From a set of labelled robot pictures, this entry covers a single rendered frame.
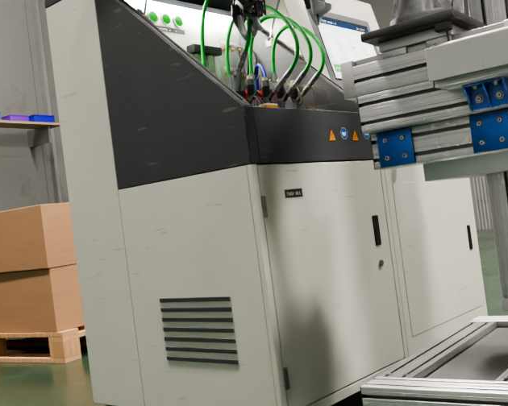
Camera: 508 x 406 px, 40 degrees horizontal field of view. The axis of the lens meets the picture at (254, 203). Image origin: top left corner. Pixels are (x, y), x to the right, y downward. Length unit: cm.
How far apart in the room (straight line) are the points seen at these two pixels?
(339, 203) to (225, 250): 43
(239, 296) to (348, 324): 41
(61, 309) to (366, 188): 211
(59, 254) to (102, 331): 151
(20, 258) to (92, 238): 165
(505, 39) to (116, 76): 127
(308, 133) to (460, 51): 73
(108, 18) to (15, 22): 789
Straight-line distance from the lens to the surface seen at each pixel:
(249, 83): 232
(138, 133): 220
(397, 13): 169
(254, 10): 209
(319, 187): 210
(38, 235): 389
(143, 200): 219
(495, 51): 147
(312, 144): 210
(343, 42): 294
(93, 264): 242
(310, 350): 202
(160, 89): 212
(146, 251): 220
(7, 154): 960
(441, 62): 150
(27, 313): 407
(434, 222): 271
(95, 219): 239
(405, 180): 256
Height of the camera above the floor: 65
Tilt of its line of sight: 1 degrees up
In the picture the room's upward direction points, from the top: 7 degrees counter-clockwise
